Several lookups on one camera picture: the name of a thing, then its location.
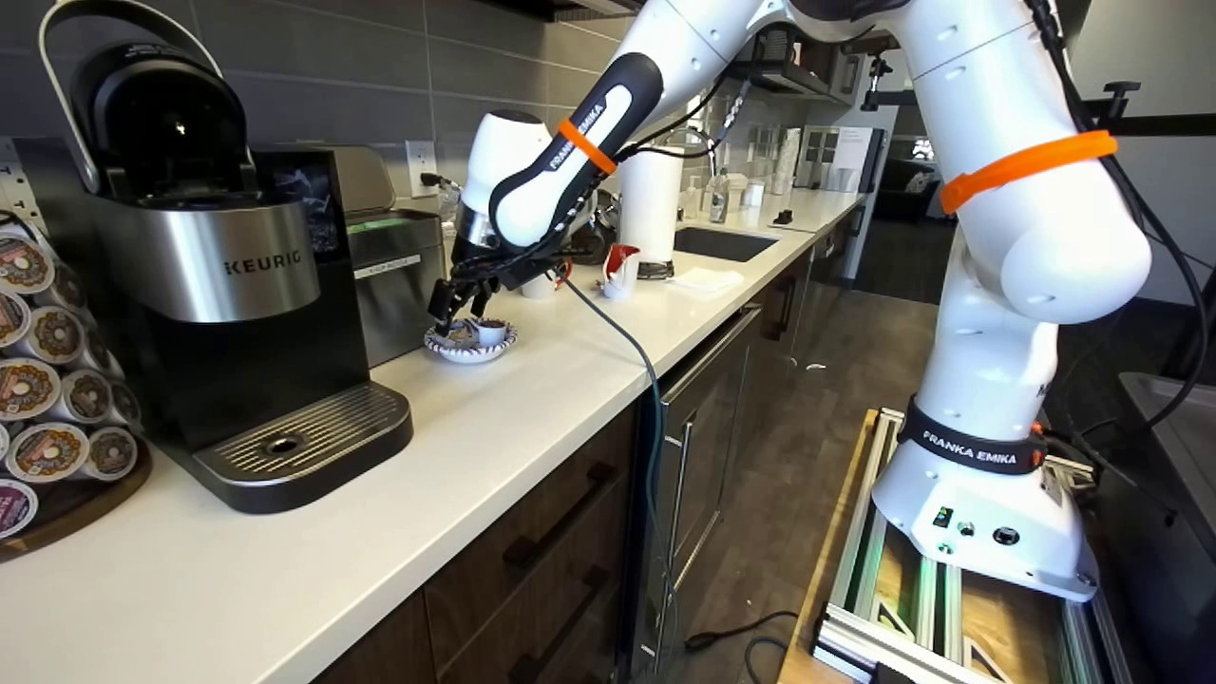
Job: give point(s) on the Keurig coffee machine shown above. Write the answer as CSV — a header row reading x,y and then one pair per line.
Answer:
x,y
222,273

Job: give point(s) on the robot mounting base frame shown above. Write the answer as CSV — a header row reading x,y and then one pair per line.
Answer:
x,y
881,614

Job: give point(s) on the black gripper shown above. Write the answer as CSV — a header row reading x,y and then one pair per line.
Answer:
x,y
481,273

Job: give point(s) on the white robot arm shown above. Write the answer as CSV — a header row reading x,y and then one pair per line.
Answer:
x,y
1047,239

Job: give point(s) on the silver toaster appliance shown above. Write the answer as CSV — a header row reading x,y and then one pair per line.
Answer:
x,y
397,258

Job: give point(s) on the black countertop sink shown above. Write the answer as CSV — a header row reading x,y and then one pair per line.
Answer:
x,y
719,245

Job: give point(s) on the white paper towel roll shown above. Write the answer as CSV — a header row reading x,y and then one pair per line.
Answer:
x,y
649,211

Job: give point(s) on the dark cabinet drawer fronts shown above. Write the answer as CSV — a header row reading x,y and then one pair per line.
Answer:
x,y
602,548

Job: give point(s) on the coffee pod carousel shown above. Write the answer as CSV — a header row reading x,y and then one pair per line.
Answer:
x,y
70,426

